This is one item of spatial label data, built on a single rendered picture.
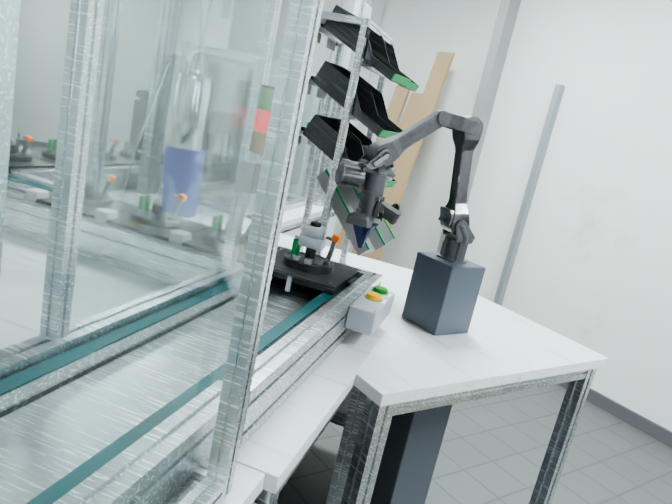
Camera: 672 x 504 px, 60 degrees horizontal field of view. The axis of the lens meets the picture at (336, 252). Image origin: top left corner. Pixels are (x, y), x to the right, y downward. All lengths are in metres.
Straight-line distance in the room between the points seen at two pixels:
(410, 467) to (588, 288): 2.40
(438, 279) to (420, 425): 0.43
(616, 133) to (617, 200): 0.41
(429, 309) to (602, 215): 2.44
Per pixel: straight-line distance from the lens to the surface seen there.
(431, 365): 1.43
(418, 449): 1.80
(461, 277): 1.61
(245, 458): 0.94
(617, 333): 3.90
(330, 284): 1.47
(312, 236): 1.56
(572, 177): 4.07
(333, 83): 1.80
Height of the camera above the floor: 1.39
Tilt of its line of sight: 13 degrees down
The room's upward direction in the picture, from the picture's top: 12 degrees clockwise
